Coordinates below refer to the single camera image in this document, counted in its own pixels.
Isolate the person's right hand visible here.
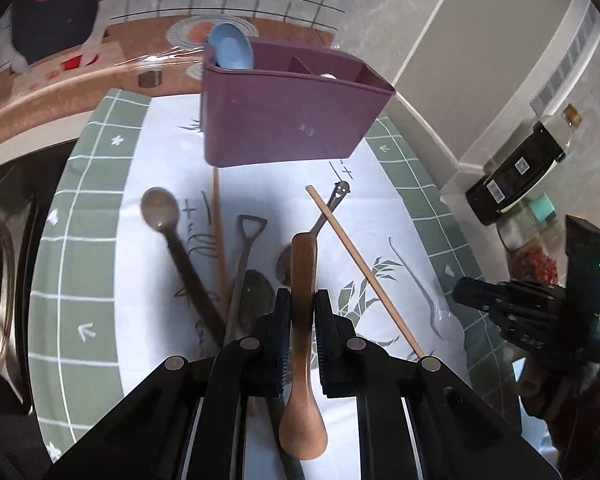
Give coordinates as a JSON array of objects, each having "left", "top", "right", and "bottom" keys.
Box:
[{"left": 517, "top": 360, "right": 566, "bottom": 418}]

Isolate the green and white placemat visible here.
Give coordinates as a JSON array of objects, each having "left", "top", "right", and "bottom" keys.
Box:
[{"left": 27, "top": 87, "right": 511, "bottom": 466}]

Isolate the dark bottle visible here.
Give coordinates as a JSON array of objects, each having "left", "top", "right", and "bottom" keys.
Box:
[{"left": 465, "top": 104, "right": 583, "bottom": 226}]

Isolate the person's right forearm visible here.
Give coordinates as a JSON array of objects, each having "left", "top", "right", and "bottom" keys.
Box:
[{"left": 545, "top": 360, "right": 600, "bottom": 466}]

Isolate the light wooden spoon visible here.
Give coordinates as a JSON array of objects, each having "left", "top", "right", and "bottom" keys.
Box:
[{"left": 278, "top": 232, "right": 328, "bottom": 461}]

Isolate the jar with teal lid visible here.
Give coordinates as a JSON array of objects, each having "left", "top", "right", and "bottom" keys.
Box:
[{"left": 497, "top": 192, "right": 556, "bottom": 251}]

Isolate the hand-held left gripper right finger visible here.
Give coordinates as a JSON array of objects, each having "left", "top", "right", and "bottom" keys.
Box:
[{"left": 314, "top": 288, "right": 561, "bottom": 480}]

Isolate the shovel-shaped metal spoon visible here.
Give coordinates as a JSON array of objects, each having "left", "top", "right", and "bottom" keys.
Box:
[{"left": 222, "top": 214, "right": 269, "bottom": 346}]

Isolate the dark brown spoon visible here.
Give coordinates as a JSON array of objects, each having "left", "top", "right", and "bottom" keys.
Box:
[{"left": 140, "top": 186, "right": 226, "bottom": 351}]

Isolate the clear plastic spoon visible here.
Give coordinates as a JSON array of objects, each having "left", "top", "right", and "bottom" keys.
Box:
[{"left": 387, "top": 236, "right": 463, "bottom": 343}]

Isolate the blue spoon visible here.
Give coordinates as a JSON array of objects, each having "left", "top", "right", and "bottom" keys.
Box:
[{"left": 207, "top": 22, "right": 255, "bottom": 71}]

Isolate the plain metal spoon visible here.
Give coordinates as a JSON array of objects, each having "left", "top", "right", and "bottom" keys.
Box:
[{"left": 240, "top": 270, "right": 277, "bottom": 331}]

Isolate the metal spoon with face handle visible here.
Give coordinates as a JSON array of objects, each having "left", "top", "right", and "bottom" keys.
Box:
[{"left": 276, "top": 181, "right": 352, "bottom": 286}]

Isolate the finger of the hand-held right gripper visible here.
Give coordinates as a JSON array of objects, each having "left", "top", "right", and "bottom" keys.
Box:
[{"left": 452, "top": 276, "right": 511, "bottom": 318}]

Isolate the wooden chopstick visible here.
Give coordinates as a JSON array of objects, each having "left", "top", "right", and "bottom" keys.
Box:
[
  {"left": 212, "top": 166, "right": 231, "bottom": 306},
  {"left": 305, "top": 185, "right": 426, "bottom": 359}
]

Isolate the purple utensil holder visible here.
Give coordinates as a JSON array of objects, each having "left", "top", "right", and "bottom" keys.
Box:
[{"left": 200, "top": 40, "right": 397, "bottom": 167}]

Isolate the jar with red contents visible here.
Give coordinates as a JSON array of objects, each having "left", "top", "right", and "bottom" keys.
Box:
[{"left": 510, "top": 245, "right": 561, "bottom": 286}]

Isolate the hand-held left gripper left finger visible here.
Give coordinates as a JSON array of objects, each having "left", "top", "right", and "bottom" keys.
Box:
[{"left": 45, "top": 287, "right": 293, "bottom": 480}]

